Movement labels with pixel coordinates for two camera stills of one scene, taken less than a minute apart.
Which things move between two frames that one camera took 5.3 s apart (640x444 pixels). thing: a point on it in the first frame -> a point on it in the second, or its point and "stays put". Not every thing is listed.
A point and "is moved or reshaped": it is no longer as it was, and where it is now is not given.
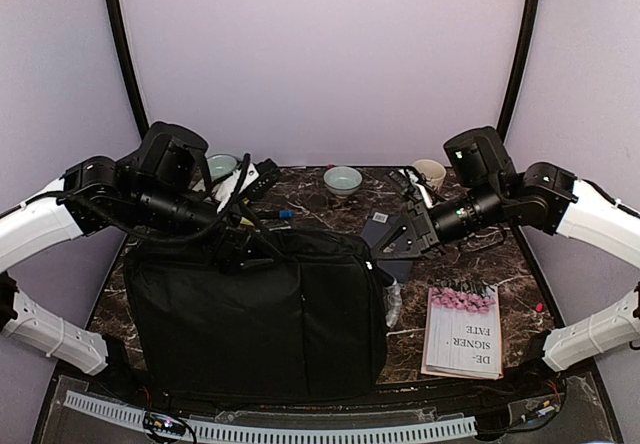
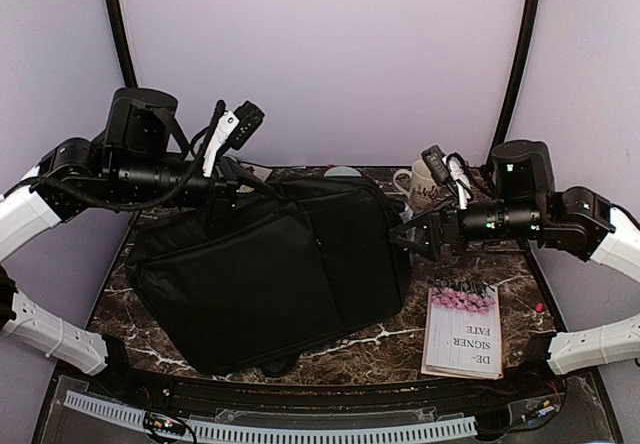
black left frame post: (123, 46) stays put
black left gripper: (230, 260) -> (224, 198)
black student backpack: (263, 316) is moved or reshaped
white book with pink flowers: (462, 331) stays put
